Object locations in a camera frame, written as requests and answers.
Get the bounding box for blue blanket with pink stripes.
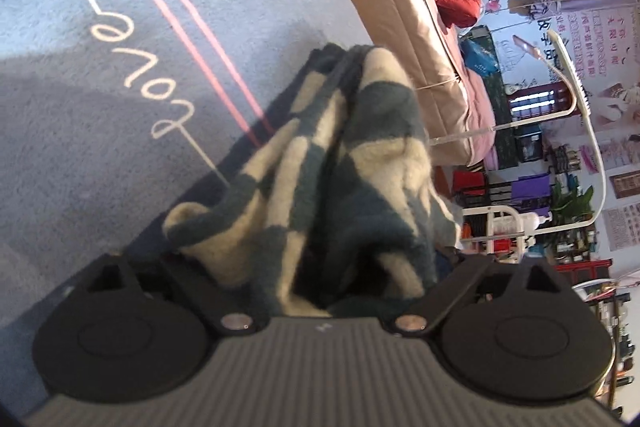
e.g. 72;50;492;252
0;0;382;419

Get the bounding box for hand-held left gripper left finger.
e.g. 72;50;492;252
82;252;262;337

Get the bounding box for wall poster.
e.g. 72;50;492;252
492;0;640;253

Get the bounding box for small potted plant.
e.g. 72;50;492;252
549;186;597;229

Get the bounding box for green and cream checkered sweater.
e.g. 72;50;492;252
162;42;466;321

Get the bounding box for tan quilt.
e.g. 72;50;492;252
297;0;474;168

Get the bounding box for white pump bottle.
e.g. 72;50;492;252
519;212;554;231

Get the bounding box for pink sheet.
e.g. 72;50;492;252
464;69;499;168

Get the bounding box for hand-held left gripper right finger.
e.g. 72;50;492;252
389;252;569;338

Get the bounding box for white tube frame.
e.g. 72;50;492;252
462;38;609;239

